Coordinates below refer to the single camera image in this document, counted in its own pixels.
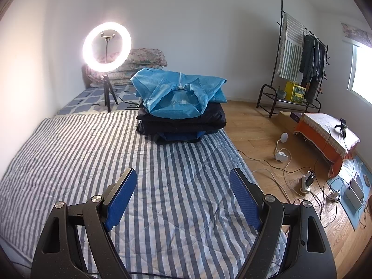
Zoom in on tan cardboard box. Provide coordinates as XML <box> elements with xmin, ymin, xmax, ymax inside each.
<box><xmin>273</xmin><ymin>110</ymin><xmax>300</xmax><ymax>132</ymax></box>

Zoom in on table with orange cloth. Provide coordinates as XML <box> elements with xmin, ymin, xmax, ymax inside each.
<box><xmin>294</xmin><ymin>112</ymin><xmax>361</xmax><ymax>178</ymax></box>

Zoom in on window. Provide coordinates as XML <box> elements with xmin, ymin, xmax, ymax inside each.
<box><xmin>347</xmin><ymin>42</ymin><xmax>372</xmax><ymax>105</ymax></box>

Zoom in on black tripod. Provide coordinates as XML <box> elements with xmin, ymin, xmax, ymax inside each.
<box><xmin>101</xmin><ymin>31</ymin><xmax>120</xmax><ymax>113</ymax></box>

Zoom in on blue patterned bed sheet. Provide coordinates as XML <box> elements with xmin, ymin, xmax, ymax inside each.
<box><xmin>56</xmin><ymin>84</ymin><xmax>143</xmax><ymax>117</ymax></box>

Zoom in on striped hanging cloth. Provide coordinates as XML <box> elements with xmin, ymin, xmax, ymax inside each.
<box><xmin>277</xmin><ymin>12</ymin><xmax>306</xmax><ymax>82</ymax></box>

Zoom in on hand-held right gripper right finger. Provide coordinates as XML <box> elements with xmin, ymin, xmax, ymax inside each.
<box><xmin>229</xmin><ymin>168</ymin><xmax>338</xmax><ymax>279</ymax></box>

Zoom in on white power strip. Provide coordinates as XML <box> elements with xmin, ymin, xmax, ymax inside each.
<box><xmin>300</xmin><ymin>171</ymin><xmax>316</xmax><ymax>194</ymax></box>

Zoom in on blue white striped blanket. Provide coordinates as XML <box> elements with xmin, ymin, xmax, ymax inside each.
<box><xmin>0</xmin><ymin>111</ymin><xmax>288</xmax><ymax>279</ymax></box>

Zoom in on pile of dark jackets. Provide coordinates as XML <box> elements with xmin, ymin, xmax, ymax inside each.
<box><xmin>136</xmin><ymin>102</ymin><xmax>227</xmax><ymax>138</ymax></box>

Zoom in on floral curtain valance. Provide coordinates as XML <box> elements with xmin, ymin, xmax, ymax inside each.
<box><xmin>341</xmin><ymin>22</ymin><xmax>372</xmax><ymax>49</ymax></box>

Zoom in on light blue floor mat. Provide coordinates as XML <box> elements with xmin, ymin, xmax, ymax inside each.
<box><xmin>327</xmin><ymin>154</ymin><xmax>372</xmax><ymax>232</ymax></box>

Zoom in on light blue pinstriped coat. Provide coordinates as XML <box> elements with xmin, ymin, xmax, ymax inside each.
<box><xmin>129</xmin><ymin>67</ymin><xmax>228</xmax><ymax>120</ymax></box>

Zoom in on black metal clothes rack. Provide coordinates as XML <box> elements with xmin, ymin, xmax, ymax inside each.
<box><xmin>256</xmin><ymin>0</ymin><xmax>332</xmax><ymax>119</ymax></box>

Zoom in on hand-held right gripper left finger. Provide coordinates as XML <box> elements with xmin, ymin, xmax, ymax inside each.
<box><xmin>30</xmin><ymin>168</ymin><xmax>138</xmax><ymax>279</ymax></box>

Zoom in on ring light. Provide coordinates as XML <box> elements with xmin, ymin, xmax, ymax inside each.
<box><xmin>82</xmin><ymin>22</ymin><xmax>133</xmax><ymax>73</ymax></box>

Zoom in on dark hanging clothes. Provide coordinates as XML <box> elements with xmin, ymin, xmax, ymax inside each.
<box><xmin>299</xmin><ymin>33</ymin><xmax>328</xmax><ymax>104</ymax></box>

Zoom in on grey laptop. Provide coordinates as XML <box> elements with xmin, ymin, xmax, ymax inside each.
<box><xmin>341</xmin><ymin>179</ymin><xmax>365</xmax><ymax>213</ymax></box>

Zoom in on black clip stand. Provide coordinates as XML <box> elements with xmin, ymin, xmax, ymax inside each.
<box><xmin>334</xmin><ymin>118</ymin><xmax>349</xmax><ymax>139</ymax></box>

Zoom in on yellow box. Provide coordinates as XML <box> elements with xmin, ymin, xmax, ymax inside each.
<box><xmin>284</xmin><ymin>81</ymin><xmax>307</xmax><ymax>104</ymax></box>

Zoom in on floral quilt stack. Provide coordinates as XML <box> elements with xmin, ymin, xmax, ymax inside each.
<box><xmin>84</xmin><ymin>48</ymin><xmax>168</xmax><ymax>89</ymax></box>

